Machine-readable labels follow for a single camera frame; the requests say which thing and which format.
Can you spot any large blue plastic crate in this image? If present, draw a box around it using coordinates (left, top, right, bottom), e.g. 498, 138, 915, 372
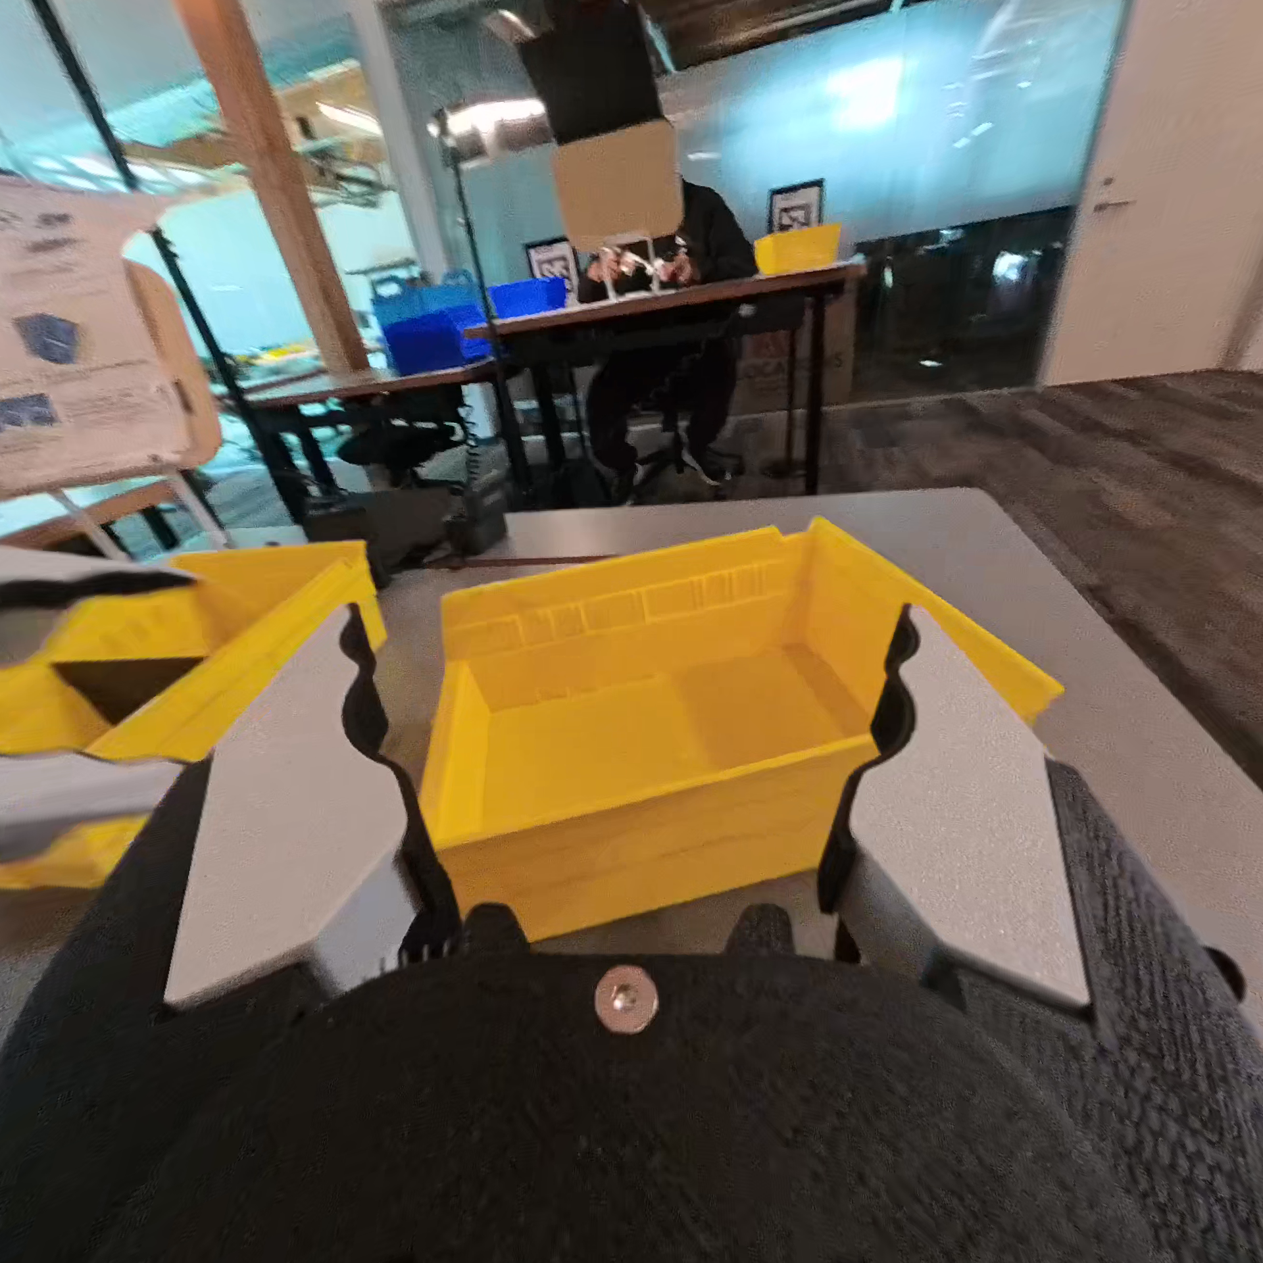
373, 271, 494, 377

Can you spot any brown table with black legs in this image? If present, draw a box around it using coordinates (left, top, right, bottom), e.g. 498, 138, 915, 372
232, 357, 507, 523

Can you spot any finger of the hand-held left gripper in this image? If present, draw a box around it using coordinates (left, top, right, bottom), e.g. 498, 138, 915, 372
0, 752, 186, 864
0, 544, 201, 609

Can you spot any small blue plastic bin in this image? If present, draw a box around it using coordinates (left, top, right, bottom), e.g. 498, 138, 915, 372
489, 278, 569, 319

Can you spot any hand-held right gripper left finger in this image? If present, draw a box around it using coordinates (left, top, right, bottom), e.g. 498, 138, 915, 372
163, 602, 464, 1008

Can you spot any white door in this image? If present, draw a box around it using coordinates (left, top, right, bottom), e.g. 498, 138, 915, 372
1037, 0, 1263, 387

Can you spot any black office chair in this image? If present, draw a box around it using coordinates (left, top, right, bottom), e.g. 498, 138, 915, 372
335, 394, 478, 486

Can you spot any yellow plastic bin with dividers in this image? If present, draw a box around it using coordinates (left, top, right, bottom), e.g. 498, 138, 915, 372
0, 540, 388, 890

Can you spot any small yellow bin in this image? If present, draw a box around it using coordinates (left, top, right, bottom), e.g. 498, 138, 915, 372
754, 224, 844, 276

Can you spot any wooden post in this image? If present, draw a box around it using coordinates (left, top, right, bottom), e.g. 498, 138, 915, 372
176, 0, 373, 375

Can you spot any printed paper sheet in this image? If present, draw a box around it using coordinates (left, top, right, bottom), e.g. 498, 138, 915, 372
0, 175, 195, 495

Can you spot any framed printed tag sign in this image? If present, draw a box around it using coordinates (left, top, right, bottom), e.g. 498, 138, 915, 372
768, 179, 827, 237
526, 237, 580, 297

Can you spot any dark wooden desk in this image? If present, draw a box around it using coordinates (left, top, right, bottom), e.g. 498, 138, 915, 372
464, 259, 870, 495

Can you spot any cardboard box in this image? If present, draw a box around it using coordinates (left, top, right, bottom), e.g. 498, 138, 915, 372
736, 295, 855, 411

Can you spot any black light stand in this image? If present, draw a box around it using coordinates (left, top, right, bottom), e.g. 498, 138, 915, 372
427, 99, 541, 510

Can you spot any black stand pole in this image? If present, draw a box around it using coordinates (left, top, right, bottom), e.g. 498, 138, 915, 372
30, 0, 309, 523

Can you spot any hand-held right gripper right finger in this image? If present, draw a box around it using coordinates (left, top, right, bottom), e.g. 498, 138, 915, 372
818, 604, 1095, 1017

